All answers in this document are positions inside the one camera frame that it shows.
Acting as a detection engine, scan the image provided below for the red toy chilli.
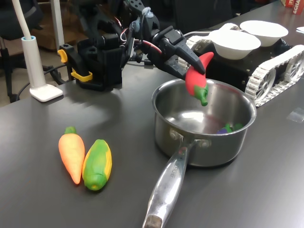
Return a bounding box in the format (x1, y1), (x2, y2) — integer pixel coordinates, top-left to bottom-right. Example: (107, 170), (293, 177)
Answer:
(184, 51), (214, 107)

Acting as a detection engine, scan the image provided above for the pale grey putty lump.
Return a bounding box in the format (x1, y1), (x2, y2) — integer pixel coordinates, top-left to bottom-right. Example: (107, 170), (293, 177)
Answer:
(142, 7), (154, 19)

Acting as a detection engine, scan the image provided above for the white bowl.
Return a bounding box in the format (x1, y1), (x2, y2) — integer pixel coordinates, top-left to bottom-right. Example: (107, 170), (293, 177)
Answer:
(239, 20), (289, 48)
(208, 29), (262, 60)

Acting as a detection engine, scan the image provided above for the purple toy aubergine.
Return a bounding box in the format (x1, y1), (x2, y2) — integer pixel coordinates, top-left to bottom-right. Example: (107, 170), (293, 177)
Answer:
(216, 123), (244, 135)

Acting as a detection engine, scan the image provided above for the tracked vehicle with white tracks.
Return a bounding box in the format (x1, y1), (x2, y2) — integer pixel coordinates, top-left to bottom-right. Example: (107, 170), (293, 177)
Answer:
(178, 23), (304, 107)

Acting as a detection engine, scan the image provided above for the black and yellow clamp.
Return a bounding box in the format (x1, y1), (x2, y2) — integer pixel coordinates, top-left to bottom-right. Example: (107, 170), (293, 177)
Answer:
(57, 44), (94, 83)

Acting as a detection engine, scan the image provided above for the red printed box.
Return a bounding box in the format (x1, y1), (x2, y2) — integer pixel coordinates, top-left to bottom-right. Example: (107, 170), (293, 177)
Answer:
(281, 0), (304, 15)

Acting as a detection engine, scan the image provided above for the clear tape patch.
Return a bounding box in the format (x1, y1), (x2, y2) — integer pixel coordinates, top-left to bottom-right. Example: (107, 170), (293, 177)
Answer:
(286, 106), (304, 123)

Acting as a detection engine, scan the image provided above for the green yellow toy corn cob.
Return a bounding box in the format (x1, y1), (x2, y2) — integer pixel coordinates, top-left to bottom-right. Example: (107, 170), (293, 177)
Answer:
(82, 139), (113, 191)

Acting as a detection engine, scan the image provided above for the orange toy carrot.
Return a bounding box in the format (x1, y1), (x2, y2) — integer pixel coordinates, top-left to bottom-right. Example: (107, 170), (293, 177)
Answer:
(58, 126), (86, 185)

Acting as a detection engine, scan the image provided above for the grey cable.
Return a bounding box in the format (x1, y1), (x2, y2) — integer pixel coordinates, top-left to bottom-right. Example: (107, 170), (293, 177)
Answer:
(183, 30), (212, 39)

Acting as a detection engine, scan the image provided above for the steel pan with long handle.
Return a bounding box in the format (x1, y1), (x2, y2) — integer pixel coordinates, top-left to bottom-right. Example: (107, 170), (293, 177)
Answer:
(142, 77), (257, 228)

